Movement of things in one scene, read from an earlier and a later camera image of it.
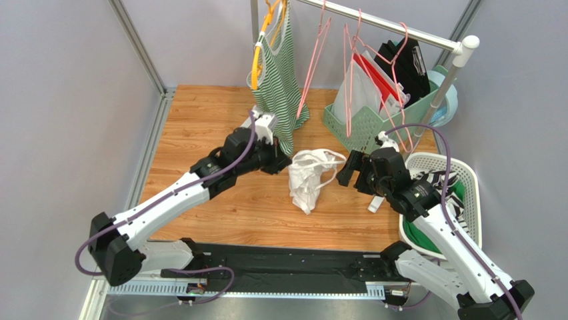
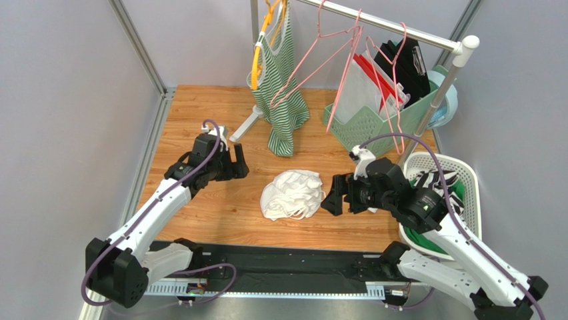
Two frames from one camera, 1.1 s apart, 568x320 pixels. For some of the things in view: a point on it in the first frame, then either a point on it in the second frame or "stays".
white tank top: (305, 173) -> (295, 195)
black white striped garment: (437, 177) stays
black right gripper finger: (354, 163) -> (333, 201)
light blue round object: (449, 103) stays
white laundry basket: (467, 177) stays
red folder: (383, 85) stays
